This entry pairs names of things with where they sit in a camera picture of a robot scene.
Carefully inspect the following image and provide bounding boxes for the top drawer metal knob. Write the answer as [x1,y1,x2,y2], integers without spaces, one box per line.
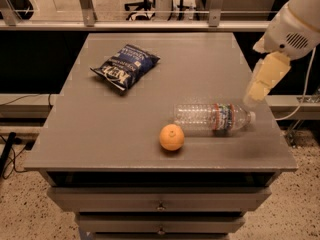
[156,201,166,212]

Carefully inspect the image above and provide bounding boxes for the grey drawer cabinet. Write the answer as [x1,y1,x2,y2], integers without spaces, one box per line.
[25,33,296,240]

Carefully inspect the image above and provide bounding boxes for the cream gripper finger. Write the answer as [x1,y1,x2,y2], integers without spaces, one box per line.
[243,52,291,106]
[253,37,266,54]

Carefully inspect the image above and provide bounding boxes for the black floor cables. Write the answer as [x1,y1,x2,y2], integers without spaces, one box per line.
[0,135,36,181]

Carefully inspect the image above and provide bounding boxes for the top grey drawer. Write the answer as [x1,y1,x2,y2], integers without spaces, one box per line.
[48,187,271,212]

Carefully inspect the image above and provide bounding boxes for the blue chip bag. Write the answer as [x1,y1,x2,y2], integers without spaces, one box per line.
[91,44,160,93]

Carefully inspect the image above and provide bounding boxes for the metal railing frame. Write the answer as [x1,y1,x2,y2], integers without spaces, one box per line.
[1,0,278,32]

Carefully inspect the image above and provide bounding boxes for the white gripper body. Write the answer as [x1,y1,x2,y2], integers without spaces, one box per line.
[263,6,320,60]

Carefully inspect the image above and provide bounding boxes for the black office chair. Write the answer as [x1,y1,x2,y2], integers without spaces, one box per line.
[122,0,158,22]

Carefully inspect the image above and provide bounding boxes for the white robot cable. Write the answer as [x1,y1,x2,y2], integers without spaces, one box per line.
[274,47,317,122]

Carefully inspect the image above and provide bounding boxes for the clear plastic water bottle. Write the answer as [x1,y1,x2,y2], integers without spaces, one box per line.
[174,103,256,131]

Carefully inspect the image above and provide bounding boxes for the orange fruit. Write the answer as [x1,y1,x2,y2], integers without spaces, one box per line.
[159,124,185,151]

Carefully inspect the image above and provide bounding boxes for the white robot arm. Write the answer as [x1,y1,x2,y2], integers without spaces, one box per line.
[243,0,320,106]

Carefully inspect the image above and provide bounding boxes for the grey drawer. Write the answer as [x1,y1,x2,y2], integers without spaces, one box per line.
[48,187,271,212]
[76,214,245,234]

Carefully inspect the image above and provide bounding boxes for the drawer metal knob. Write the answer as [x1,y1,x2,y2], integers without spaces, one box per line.
[156,201,166,212]
[157,227,166,235]

